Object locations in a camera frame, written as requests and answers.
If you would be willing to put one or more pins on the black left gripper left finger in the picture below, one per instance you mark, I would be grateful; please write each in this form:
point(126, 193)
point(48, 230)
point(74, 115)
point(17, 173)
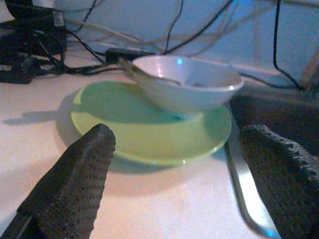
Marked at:
point(72, 186)

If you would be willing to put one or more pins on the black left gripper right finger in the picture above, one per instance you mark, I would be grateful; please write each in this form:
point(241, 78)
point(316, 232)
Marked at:
point(286, 189)

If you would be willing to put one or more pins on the green plate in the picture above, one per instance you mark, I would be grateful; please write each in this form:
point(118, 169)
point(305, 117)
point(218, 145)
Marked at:
point(149, 139)

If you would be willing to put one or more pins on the white ribbed bowl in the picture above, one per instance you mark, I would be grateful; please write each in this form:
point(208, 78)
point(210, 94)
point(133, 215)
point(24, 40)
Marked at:
point(189, 97)

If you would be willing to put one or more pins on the stainless steel sink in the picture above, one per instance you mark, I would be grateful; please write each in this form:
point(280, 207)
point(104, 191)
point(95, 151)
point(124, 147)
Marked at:
point(249, 179)

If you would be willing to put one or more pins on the silver fork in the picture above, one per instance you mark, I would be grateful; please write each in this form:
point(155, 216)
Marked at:
point(149, 77)

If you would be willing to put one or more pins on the black power adapter pile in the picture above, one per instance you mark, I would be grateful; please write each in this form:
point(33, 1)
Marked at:
point(30, 49)

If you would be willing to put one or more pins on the slim black power adapter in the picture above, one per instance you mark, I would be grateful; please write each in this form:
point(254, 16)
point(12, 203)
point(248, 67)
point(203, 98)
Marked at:
point(129, 53)

